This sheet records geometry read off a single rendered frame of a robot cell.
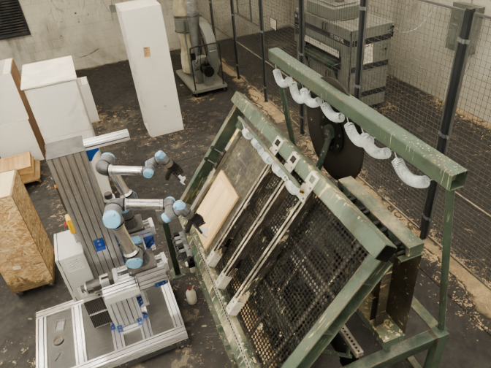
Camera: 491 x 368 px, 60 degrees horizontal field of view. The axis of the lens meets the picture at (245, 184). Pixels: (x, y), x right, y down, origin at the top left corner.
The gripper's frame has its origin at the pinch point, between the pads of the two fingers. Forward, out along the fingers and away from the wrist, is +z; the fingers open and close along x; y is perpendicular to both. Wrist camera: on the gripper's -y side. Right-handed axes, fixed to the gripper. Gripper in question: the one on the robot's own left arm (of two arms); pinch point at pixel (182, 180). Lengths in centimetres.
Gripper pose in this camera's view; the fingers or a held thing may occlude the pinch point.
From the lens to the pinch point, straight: 372.6
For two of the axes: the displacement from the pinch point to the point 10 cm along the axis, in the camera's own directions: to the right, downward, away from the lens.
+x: -3.6, -5.2, 7.8
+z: 5.1, 5.9, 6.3
